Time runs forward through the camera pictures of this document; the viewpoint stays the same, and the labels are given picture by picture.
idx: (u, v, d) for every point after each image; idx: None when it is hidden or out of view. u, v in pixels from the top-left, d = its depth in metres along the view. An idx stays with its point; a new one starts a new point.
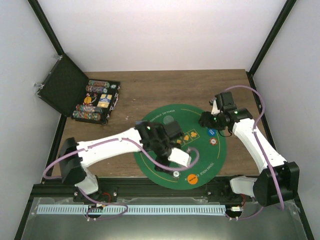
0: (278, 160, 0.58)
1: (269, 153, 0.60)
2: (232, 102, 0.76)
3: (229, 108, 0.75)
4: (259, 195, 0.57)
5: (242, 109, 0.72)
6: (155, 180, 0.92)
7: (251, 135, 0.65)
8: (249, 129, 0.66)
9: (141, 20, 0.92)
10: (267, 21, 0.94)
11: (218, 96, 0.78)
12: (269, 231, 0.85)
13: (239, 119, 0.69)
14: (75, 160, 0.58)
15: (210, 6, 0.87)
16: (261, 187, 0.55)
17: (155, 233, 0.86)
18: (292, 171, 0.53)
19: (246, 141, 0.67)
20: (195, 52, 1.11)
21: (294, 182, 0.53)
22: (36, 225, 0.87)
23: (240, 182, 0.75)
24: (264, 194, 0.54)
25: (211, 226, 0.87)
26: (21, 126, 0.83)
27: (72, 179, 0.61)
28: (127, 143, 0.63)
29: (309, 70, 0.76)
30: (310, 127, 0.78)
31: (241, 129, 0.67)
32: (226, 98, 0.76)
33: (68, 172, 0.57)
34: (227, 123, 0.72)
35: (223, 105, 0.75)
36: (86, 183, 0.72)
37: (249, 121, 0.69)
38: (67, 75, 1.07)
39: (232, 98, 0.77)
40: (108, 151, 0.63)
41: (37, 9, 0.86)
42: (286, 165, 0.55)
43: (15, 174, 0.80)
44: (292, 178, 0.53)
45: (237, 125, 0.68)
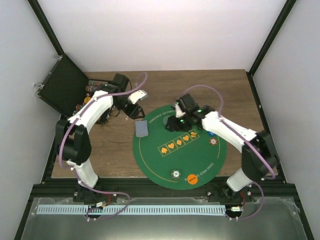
0: (250, 133, 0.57)
1: (239, 132, 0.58)
2: (194, 103, 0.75)
3: (192, 109, 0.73)
4: (250, 172, 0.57)
5: (204, 107, 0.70)
6: (155, 180, 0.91)
7: (219, 123, 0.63)
8: (216, 119, 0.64)
9: (141, 20, 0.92)
10: (267, 22, 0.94)
11: (179, 100, 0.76)
12: (269, 231, 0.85)
13: (204, 115, 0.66)
14: (78, 127, 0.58)
15: (210, 7, 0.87)
16: (248, 164, 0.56)
17: (155, 233, 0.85)
18: (266, 137, 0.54)
19: (218, 131, 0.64)
20: (195, 52, 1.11)
21: (273, 147, 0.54)
22: (36, 225, 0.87)
23: (235, 177, 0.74)
24: (253, 169, 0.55)
25: (211, 226, 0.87)
26: (20, 125, 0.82)
27: (84, 150, 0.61)
28: (103, 99, 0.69)
29: (308, 71, 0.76)
30: (310, 127, 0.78)
31: (208, 122, 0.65)
32: (187, 100, 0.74)
33: (80, 138, 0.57)
34: (196, 123, 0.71)
35: (186, 107, 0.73)
36: (88, 171, 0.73)
37: (213, 113, 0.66)
38: (67, 75, 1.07)
39: (192, 99, 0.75)
40: (93, 113, 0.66)
41: (37, 9, 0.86)
42: (258, 135, 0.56)
43: (14, 174, 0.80)
44: (269, 145, 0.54)
45: (205, 121, 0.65)
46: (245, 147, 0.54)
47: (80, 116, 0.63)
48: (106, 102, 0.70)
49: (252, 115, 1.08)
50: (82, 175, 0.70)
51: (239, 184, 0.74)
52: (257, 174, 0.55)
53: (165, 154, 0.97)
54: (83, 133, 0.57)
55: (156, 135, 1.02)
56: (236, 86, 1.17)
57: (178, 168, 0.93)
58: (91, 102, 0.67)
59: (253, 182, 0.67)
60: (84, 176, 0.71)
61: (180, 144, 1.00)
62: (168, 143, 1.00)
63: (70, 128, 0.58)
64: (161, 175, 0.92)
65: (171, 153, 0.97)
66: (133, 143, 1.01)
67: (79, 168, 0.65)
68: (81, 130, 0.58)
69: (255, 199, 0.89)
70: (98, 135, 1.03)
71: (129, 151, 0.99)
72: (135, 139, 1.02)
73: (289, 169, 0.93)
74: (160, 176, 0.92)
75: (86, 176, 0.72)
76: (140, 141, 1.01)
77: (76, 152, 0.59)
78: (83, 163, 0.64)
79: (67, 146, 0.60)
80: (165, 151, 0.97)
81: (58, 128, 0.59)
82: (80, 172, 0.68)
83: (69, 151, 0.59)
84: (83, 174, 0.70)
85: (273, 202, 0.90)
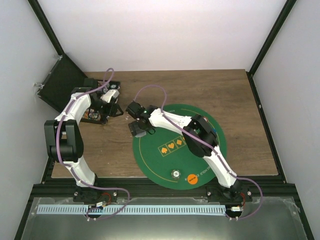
0: (186, 119, 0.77)
1: (176, 121, 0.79)
2: (140, 106, 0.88)
3: (139, 112, 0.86)
4: (197, 151, 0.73)
5: (148, 107, 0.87)
6: (154, 180, 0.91)
7: (162, 117, 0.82)
8: (159, 115, 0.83)
9: (141, 20, 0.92)
10: (267, 22, 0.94)
11: (127, 109, 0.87)
12: (270, 231, 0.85)
13: (149, 115, 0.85)
14: (68, 121, 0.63)
15: (210, 7, 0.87)
16: (192, 145, 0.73)
17: (155, 233, 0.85)
18: (199, 120, 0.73)
19: (163, 124, 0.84)
20: (196, 52, 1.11)
21: (206, 127, 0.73)
22: (36, 226, 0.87)
23: (216, 173, 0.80)
24: (197, 148, 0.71)
25: (212, 226, 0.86)
26: (20, 126, 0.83)
27: (78, 144, 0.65)
28: (82, 97, 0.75)
29: (309, 71, 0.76)
30: (310, 127, 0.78)
31: (154, 119, 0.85)
32: (133, 106, 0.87)
33: (73, 131, 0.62)
34: (145, 123, 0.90)
35: (135, 113, 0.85)
36: (85, 169, 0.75)
37: (157, 111, 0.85)
38: (67, 76, 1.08)
39: (137, 104, 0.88)
40: (77, 110, 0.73)
41: (38, 9, 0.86)
42: (193, 119, 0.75)
43: (14, 175, 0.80)
44: (203, 125, 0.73)
45: (152, 119, 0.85)
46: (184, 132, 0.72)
47: (66, 113, 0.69)
48: (85, 99, 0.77)
49: (252, 115, 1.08)
50: (80, 173, 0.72)
51: (221, 176, 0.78)
52: (201, 152, 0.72)
53: (165, 154, 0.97)
54: (74, 125, 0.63)
55: (156, 135, 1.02)
56: (236, 86, 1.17)
57: (178, 168, 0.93)
58: (71, 101, 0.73)
59: (224, 164, 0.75)
60: (83, 174, 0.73)
61: (180, 144, 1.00)
62: (168, 143, 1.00)
63: (60, 124, 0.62)
64: (161, 174, 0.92)
65: (171, 152, 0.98)
66: (133, 143, 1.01)
67: (76, 166, 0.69)
68: (72, 122, 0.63)
69: (255, 199, 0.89)
70: (98, 135, 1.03)
71: (129, 151, 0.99)
72: (135, 139, 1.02)
73: (290, 169, 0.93)
74: (160, 175, 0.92)
75: (85, 174, 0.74)
76: (140, 141, 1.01)
77: (72, 147, 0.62)
78: (79, 160, 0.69)
79: (62, 145, 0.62)
80: (165, 151, 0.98)
81: (48, 128, 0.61)
82: (77, 171, 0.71)
83: (66, 148, 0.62)
84: (81, 172, 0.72)
85: (273, 202, 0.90)
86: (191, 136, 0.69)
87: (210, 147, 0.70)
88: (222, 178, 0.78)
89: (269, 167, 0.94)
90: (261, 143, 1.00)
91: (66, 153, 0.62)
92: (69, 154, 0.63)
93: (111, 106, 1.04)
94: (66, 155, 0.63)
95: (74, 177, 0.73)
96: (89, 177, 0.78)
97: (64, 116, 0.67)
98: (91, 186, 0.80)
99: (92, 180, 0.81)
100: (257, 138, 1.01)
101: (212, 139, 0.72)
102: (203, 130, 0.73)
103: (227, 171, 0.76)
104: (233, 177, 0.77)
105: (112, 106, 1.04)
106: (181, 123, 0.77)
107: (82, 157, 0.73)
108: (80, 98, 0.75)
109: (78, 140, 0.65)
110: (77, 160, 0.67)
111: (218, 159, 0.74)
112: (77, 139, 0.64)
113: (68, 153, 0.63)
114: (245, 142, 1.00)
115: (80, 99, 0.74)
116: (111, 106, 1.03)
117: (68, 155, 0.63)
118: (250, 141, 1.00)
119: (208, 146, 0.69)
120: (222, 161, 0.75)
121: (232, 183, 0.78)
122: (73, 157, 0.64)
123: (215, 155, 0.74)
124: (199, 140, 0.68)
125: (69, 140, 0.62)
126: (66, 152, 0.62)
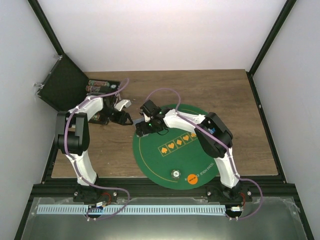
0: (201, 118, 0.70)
1: (192, 119, 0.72)
2: (155, 106, 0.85)
3: (155, 112, 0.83)
4: (210, 152, 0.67)
5: (164, 109, 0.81)
6: (155, 180, 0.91)
7: (177, 118, 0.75)
8: (174, 115, 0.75)
9: (141, 19, 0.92)
10: (267, 21, 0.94)
11: (142, 107, 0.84)
12: (270, 231, 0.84)
13: (164, 114, 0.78)
14: (79, 114, 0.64)
15: (210, 6, 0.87)
16: (205, 145, 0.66)
17: (155, 233, 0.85)
18: (213, 118, 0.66)
19: (178, 125, 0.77)
20: (196, 52, 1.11)
21: (221, 126, 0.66)
22: (35, 226, 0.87)
23: (221, 171, 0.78)
24: (210, 148, 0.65)
25: (212, 226, 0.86)
26: (20, 126, 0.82)
27: (84, 138, 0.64)
28: (96, 99, 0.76)
29: (309, 71, 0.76)
30: (310, 127, 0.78)
31: (168, 119, 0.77)
32: (149, 105, 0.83)
33: (83, 123, 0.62)
34: (160, 124, 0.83)
35: (150, 113, 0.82)
36: (88, 166, 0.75)
37: (172, 111, 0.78)
38: (66, 76, 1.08)
39: (152, 103, 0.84)
40: (89, 107, 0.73)
41: (38, 9, 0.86)
42: (207, 117, 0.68)
43: (15, 175, 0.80)
44: (218, 124, 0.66)
45: (166, 119, 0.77)
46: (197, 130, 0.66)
47: (79, 108, 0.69)
48: (99, 101, 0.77)
49: (252, 115, 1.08)
50: (82, 169, 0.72)
51: (226, 175, 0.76)
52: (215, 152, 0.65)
53: (165, 154, 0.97)
54: (85, 118, 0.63)
55: (156, 136, 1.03)
56: (236, 86, 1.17)
57: (178, 168, 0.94)
58: (85, 99, 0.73)
59: (234, 167, 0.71)
60: (85, 171, 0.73)
61: (181, 144, 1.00)
62: (168, 143, 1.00)
63: (70, 117, 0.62)
64: (161, 174, 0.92)
65: (171, 152, 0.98)
66: (133, 143, 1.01)
67: (80, 160, 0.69)
68: (82, 115, 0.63)
69: (255, 199, 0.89)
70: (98, 135, 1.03)
71: (129, 151, 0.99)
72: (135, 140, 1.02)
73: (290, 169, 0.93)
74: (159, 175, 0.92)
75: (87, 171, 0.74)
76: (140, 141, 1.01)
77: (78, 140, 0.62)
78: (83, 154, 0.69)
79: (69, 137, 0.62)
80: (165, 151, 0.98)
81: (59, 119, 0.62)
82: (80, 166, 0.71)
83: (72, 140, 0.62)
84: (84, 168, 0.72)
85: (273, 202, 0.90)
86: (205, 133, 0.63)
87: (225, 147, 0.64)
88: (226, 178, 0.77)
89: (269, 167, 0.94)
90: (261, 143, 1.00)
91: (71, 145, 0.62)
92: (75, 147, 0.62)
93: (121, 114, 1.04)
94: (70, 148, 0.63)
95: (76, 173, 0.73)
96: (91, 176, 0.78)
97: (76, 109, 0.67)
98: (91, 186, 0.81)
99: (93, 180, 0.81)
100: (257, 138, 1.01)
101: (227, 139, 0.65)
102: (218, 129, 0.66)
103: (233, 173, 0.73)
104: (237, 178, 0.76)
105: (122, 114, 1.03)
106: (196, 120, 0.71)
107: (86, 152, 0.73)
108: (93, 99, 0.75)
109: (85, 134, 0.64)
110: (81, 153, 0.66)
111: (229, 161, 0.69)
112: (85, 132, 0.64)
113: (73, 145, 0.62)
114: (245, 142, 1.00)
115: (94, 100, 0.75)
116: (122, 114, 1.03)
117: (73, 148, 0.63)
118: (250, 141, 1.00)
119: (224, 146, 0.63)
120: (231, 163, 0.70)
121: (234, 184, 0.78)
122: (78, 150, 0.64)
123: (227, 157, 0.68)
124: (214, 138, 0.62)
125: (77, 132, 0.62)
126: (72, 144, 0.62)
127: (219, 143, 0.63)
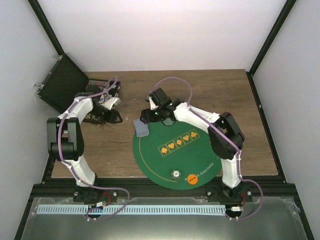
0: (215, 116, 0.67)
1: (206, 116, 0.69)
2: (166, 96, 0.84)
3: (165, 102, 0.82)
4: (220, 153, 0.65)
5: (175, 100, 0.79)
6: (155, 180, 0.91)
7: (189, 112, 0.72)
8: (186, 109, 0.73)
9: (142, 19, 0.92)
10: (268, 21, 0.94)
11: (151, 94, 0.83)
12: (270, 232, 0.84)
13: (175, 107, 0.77)
14: (70, 119, 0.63)
15: (211, 6, 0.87)
16: (216, 145, 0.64)
17: (155, 233, 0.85)
18: (228, 118, 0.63)
19: (189, 120, 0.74)
20: (196, 52, 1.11)
21: (235, 128, 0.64)
22: (35, 226, 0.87)
23: (224, 171, 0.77)
24: (221, 149, 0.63)
25: (212, 226, 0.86)
26: (21, 126, 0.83)
27: (79, 143, 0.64)
28: (84, 100, 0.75)
29: (309, 71, 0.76)
30: (310, 127, 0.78)
31: (179, 112, 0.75)
32: (159, 94, 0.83)
33: (75, 128, 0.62)
34: (170, 116, 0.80)
35: (160, 101, 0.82)
36: (86, 169, 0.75)
37: (183, 105, 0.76)
38: (66, 75, 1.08)
39: (163, 92, 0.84)
40: (79, 110, 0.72)
41: (38, 9, 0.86)
42: (221, 117, 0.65)
43: (15, 175, 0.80)
44: (232, 124, 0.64)
45: (177, 112, 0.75)
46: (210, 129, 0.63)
47: (69, 112, 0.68)
48: (87, 103, 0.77)
49: (252, 115, 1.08)
50: (80, 172, 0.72)
51: (229, 176, 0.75)
52: (225, 154, 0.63)
53: (165, 154, 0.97)
54: (76, 122, 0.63)
55: (156, 135, 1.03)
56: (236, 86, 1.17)
57: (178, 168, 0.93)
58: (74, 103, 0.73)
59: (239, 169, 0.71)
60: (83, 174, 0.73)
61: (181, 144, 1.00)
62: (168, 143, 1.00)
63: (62, 122, 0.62)
64: (160, 174, 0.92)
65: (171, 152, 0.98)
66: (133, 143, 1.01)
67: (76, 165, 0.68)
68: (73, 120, 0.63)
69: (254, 199, 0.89)
70: (98, 135, 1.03)
71: (129, 151, 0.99)
72: (135, 139, 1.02)
73: (290, 169, 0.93)
74: (159, 175, 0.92)
75: (85, 173, 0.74)
76: (140, 141, 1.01)
77: (72, 145, 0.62)
78: (79, 159, 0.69)
79: (62, 143, 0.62)
80: (165, 151, 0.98)
81: (50, 126, 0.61)
82: (77, 170, 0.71)
83: (66, 146, 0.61)
84: (82, 172, 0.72)
85: (273, 202, 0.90)
86: (219, 133, 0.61)
87: (237, 150, 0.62)
88: (229, 179, 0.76)
89: (269, 167, 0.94)
90: (261, 143, 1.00)
91: (66, 151, 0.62)
92: (71, 153, 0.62)
93: (112, 113, 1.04)
94: (66, 154, 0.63)
95: (74, 176, 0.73)
96: (89, 177, 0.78)
97: (66, 114, 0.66)
98: (91, 186, 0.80)
99: (92, 180, 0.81)
100: (257, 138, 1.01)
101: (239, 141, 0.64)
102: (232, 130, 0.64)
103: (237, 174, 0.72)
104: (239, 179, 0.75)
105: (112, 112, 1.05)
106: (210, 118, 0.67)
107: (82, 156, 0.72)
108: (82, 101, 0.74)
109: (79, 139, 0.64)
110: (77, 158, 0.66)
111: (237, 164, 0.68)
112: (78, 137, 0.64)
113: (69, 151, 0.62)
114: (245, 142, 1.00)
115: (83, 102, 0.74)
116: (112, 112, 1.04)
117: (68, 154, 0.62)
118: (250, 141, 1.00)
119: (235, 148, 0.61)
120: (238, 166, 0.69)
121: (236, 185, 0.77)
122: (74, 155, 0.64)
123: (236, 160, 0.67)
124: (227, 139, 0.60)
125: (70, 138, 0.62)
126: (67, 149, 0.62)
127: (232, 144, 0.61)
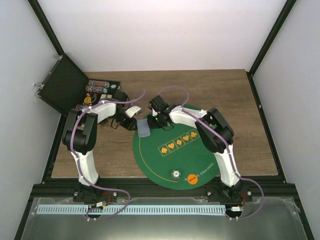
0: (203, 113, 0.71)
1: (195, 113, 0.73)
2: (163, 102, 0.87)
3: (162, 108, 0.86)
4: (209, 146, 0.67)
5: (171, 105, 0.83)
6: (155, 180, 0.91)
7: (181, 112, 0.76)
8: (178, 111, 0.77)
9: (142, 19, 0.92)
10: (267, 22, 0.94)
11: (151, 102, 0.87)
12: (270, 232, 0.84)
13: (170, 110, 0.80)
14: (89, 114, 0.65)
15: (211, 6, 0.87)
16: (204, 139, 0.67)
17: (155, 233, 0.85)
18: (214, 113, 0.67)
19: (183, 120, 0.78)
20: (195, 52, 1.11)
21: (222, 122, 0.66)
22: (36, 226, 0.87)
23: (221, 170, 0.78)
24: (210, 143, 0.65)
25: (212, 226, 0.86)
26: (20, 126, 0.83)
27: (91, 138, 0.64)
28: (109, 104, 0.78)
29: (308, 71, 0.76)
30: (310, 127, 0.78)
31: (174, 115, 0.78)
32: (157, 101, 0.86)
33: (92, 123, 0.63)
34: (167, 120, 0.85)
35: (158, 108, 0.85)
36: (91, 167, 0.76)
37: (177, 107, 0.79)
38: (67, 75, 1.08)
39: (161, 99, 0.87)
40: (102, 111, 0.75)
41: (38, 9, 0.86)
42: (209, 112, 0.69)
43: (15, 175, 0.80)
44: (218, 119, 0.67)
45: (171, 114, 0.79)
46: (197, 124, 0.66)
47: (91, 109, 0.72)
48: (112, 107, 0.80)
49: (252, 115, 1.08)
50: (85, 169, 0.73)
51: (226, 174, 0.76)
52: (214, 148, 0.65)
53: (165, 154, 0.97)
54: (95, 118, 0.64)
55: (156, 136, 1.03)
56: (236, 86, 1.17)
57: (178, 168, 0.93)
58: (100, 102, 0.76)
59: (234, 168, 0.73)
60: (87, 171, 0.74)
61: (181, 144, 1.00)
62: (168, 143, 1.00)
63: (81, 115, 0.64)
64: (160, 174, 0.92)
65: (171, 152, 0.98)
66: (133, 143, 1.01)
67: (83, 158, 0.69)
68: (93, 115, 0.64)
69: (255, 199, 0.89)
70: (98, 135, 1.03)
71: (129, 151, 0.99)
72: (135, 139, 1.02)
73: (290, 170, 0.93)
74: (159, 175, 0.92)
75: (89, 171, 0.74)
76: (140, 141, 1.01)
77: (84, 139, 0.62)
78: (87, 153, 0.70)
79: (76, 135, 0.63)
80: (165, 151, 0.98)
81: (71, 115, 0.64)
82: (83, 165, 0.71)
83: (78, 138, 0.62)
84: (86, 168, 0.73)
85: (273, 202, 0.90)
86: (205, 127, 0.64)
87: (225, 143, 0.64)
88: (226, 176, 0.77)
89: (269, 167, 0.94)
90: (261, 143, 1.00)
91: (76, 143, 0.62)
92: (81, 146, 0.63)
93: (132, 121, 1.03)
94: (76, 146, 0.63)
95: (78, 171, 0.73)
96: (92, 177, 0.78)
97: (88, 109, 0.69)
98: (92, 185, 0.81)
99: (94, 180, 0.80)
100: (257, 138, 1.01)
101: (228, 135, 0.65)
102: (219, 124, 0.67)
103: (233, 171, 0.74)
104: (237, 177, 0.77)
105: (132, 121, 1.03)
106: (198, 115, 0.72)
107: (91, 152, 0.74)
108: (107, 103, 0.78)
109: (92, 135, 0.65)
110: (85, 153, 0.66)
111: (229, 157, 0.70)
112: (92, 132, 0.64)
113: (78, 144, 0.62)
114: (245, 142, 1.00)
115: (109, 105, 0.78)
116: (132, 121, 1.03)
117: (77, 146, 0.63)
118: (250, 141, 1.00)
119: (223, 141, 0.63)
120: (230, 159, 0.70)
121: (234, 183, 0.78)
122: (83, 149, 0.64)
123: (227, 154, 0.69)
124: (213, 132, 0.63)
125: (85, 131, 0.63)
126: (77, 142, 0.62)
127: (219, 138, 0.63)
